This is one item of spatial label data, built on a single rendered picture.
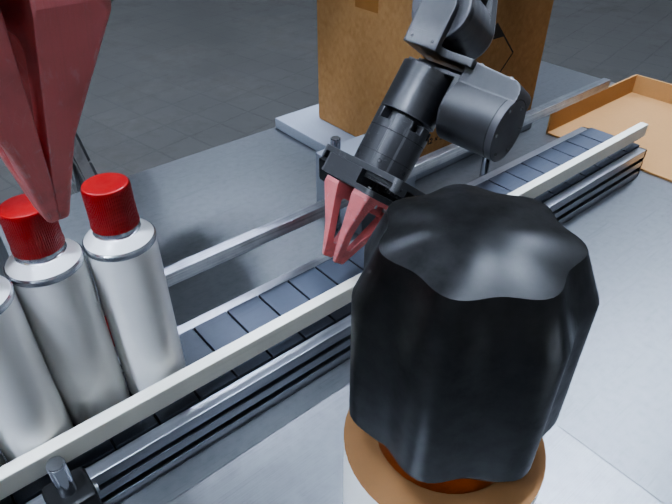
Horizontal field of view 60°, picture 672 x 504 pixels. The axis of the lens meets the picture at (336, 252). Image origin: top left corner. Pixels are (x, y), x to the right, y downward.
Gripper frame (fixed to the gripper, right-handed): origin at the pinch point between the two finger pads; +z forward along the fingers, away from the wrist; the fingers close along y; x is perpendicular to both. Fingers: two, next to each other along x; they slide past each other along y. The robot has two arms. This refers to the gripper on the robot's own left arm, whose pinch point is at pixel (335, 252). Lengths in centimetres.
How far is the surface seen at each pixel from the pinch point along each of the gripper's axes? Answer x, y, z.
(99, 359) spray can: -19.7, 0.0, 13.9
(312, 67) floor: 212, -255, -57
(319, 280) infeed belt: 3.8, -3.2, 4.3
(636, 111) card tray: 70, -7, -44
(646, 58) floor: 352, -122, -166
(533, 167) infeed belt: 34.8, -2.6, -20.7
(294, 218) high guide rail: -2.8, -4.6, -1.0
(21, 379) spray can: -25.5, 1.2, 15.1
